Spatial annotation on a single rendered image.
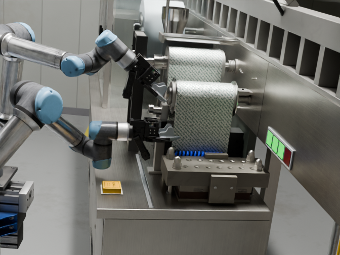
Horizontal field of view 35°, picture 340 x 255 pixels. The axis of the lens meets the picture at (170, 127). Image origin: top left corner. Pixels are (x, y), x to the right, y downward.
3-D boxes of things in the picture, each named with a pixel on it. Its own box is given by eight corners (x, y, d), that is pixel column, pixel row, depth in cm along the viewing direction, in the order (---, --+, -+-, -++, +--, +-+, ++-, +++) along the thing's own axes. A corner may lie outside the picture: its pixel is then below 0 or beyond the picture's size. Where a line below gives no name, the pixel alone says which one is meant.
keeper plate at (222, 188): (207, 200, 205) (210, 174, 202) (232, 201, 207) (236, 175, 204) (208, 203, 203) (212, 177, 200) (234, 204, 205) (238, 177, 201)
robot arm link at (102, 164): (97, 159, 223) (98, 134, 220) (115, 168, 216) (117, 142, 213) (82, 163, 217) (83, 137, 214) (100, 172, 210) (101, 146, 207)
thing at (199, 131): (170, 154, 219) (175, 110, 213) (226, 156, 223) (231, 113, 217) (170, 154, 218) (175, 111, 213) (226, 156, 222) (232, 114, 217)
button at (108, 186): (101, 186, 211) (102, 180, 211) (119, 186, 213) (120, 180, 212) (102, 194, 205) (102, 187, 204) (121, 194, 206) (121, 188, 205)
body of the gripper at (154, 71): (162, 76, 209) (140, 55, 205) (146, 92, 210) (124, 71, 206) (159, 72, 216) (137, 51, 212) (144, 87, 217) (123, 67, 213)
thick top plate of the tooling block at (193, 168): (160, 168, 216) (161, 155, 214) (255, 171, 223) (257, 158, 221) (166, 185, 201) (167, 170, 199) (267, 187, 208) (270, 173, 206)
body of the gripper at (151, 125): (160, 123, 209) (130, 122, 207) (159, 143, 212) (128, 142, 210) (158, 117, 217) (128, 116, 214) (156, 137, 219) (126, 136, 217)
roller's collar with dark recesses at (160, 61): (152, 67, 241) (153, 52, 239) (165, 68, 242) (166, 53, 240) (153, 70, 235) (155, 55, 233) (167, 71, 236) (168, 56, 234)
